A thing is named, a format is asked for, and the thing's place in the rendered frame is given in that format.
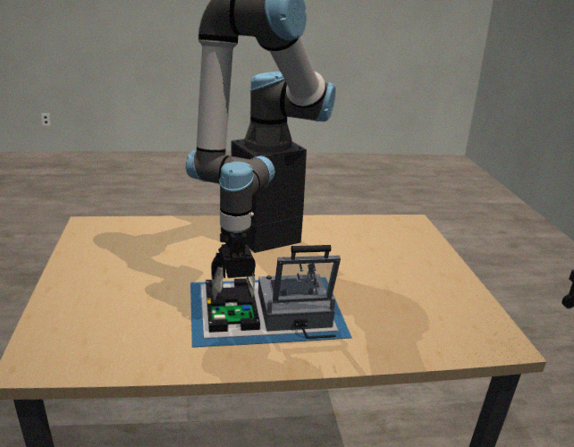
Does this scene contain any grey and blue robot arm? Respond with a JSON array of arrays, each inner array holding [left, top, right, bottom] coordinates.
[[186, 0, 335, 232]]

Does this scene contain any green circuit board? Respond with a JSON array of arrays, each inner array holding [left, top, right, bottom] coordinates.
[[212, 305, 254, 322]]

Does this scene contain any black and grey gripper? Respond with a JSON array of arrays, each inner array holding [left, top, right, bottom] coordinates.
[[211, 227, 256, 301]]

